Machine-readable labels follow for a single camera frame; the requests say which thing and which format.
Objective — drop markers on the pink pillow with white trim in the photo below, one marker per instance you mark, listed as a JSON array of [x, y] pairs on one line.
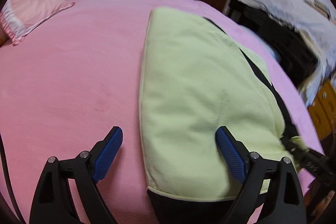
[[20, 17]]

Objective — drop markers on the dark wooden cabinet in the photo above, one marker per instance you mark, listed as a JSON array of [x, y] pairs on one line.
[[296, 59]]

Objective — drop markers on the white lace cover cloth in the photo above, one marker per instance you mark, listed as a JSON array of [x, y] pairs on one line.
[[318, 34]]

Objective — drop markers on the person's right hand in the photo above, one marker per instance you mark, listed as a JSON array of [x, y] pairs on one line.
[[317, 210]]

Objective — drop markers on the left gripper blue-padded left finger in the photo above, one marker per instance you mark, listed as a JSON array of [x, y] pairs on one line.
[[104, 152]]

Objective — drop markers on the green and black hooded jacket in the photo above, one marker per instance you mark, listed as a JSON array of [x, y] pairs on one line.
[[195, 79]]

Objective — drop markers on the pink bed sheet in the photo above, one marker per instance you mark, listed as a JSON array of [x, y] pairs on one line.
[[76, 76]]

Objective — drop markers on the yellow wooden drawer cabinet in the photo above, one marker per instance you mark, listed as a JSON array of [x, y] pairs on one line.
[[322, 110]]

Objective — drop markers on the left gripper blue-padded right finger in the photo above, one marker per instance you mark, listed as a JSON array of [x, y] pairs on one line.
[[235, 154]]

